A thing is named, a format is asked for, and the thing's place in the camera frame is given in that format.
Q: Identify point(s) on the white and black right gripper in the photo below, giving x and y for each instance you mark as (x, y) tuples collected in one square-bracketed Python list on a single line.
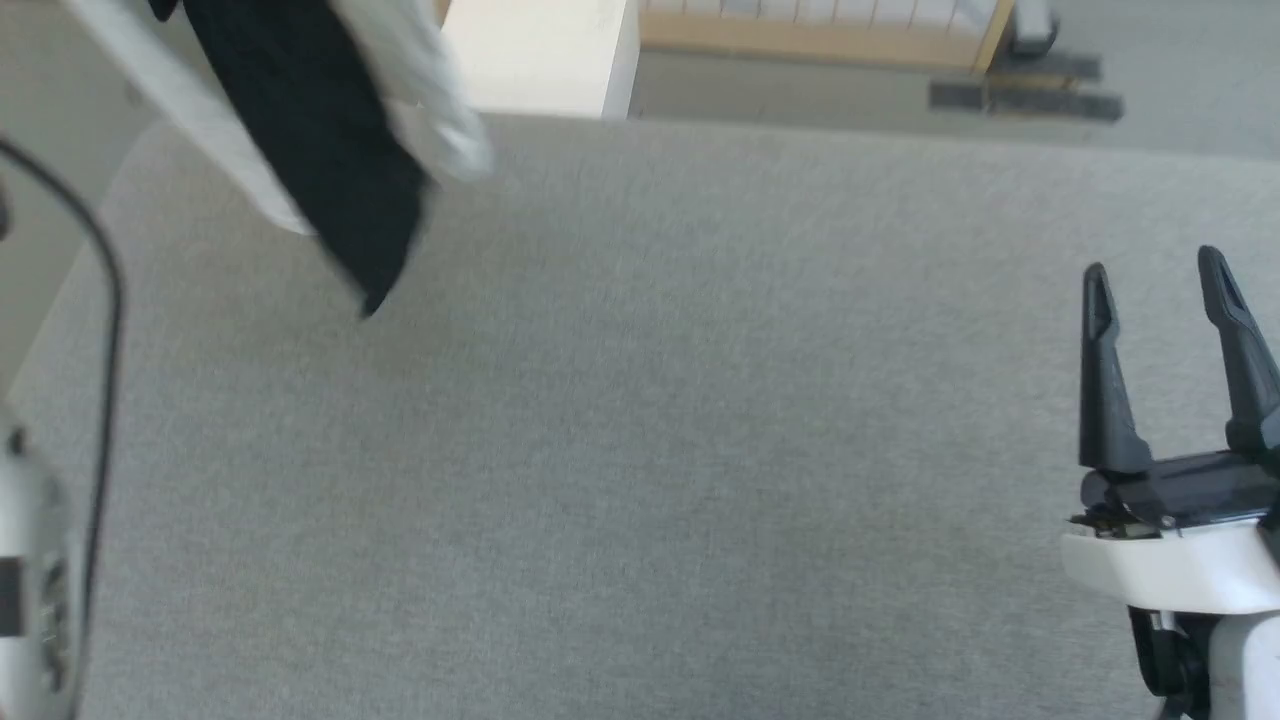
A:
[(1180, 560)]

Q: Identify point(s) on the black and white raglan shirt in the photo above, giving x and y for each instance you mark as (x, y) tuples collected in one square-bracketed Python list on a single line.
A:
[(320, 150)]

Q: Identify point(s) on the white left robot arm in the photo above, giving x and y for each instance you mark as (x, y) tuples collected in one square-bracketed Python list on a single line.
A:
[(30, 580)]

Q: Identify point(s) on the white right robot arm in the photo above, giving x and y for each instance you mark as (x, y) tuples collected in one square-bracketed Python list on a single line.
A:
[(1250, 670)]

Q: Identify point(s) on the dark metal screen foot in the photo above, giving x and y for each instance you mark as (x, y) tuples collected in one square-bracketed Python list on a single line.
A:
[(1030, 98)]

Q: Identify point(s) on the lemon print tiled screen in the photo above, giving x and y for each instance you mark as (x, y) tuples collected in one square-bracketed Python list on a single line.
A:
[(820, 30)]

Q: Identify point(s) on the white cabinet block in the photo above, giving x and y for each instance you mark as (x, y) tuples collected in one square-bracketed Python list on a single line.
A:
[(545, 55)]

